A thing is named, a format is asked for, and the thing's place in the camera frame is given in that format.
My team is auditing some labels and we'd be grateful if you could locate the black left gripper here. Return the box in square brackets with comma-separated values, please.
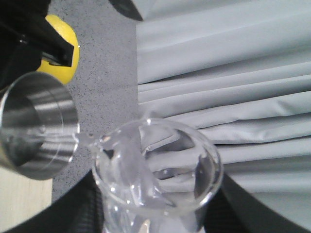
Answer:
[0, 0, 58, 89]

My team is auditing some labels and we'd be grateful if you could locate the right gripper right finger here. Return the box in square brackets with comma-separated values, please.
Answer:
[206, 174, 308, 233]

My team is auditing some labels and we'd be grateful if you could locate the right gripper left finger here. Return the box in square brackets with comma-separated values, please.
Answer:
[7, 171, 104, 233]

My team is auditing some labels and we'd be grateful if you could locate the glass beaker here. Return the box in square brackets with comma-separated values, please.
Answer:
[73, 118, 224, 233]

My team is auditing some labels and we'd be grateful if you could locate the steel double jigger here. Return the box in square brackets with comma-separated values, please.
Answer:
[0, 72, 80, 180]

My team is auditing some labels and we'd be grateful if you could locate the yellow lemon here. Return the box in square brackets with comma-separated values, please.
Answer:
[37, 15, 80, 84]

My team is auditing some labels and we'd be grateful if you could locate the grey curtain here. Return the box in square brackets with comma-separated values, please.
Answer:
[137, 0, 311, 230]

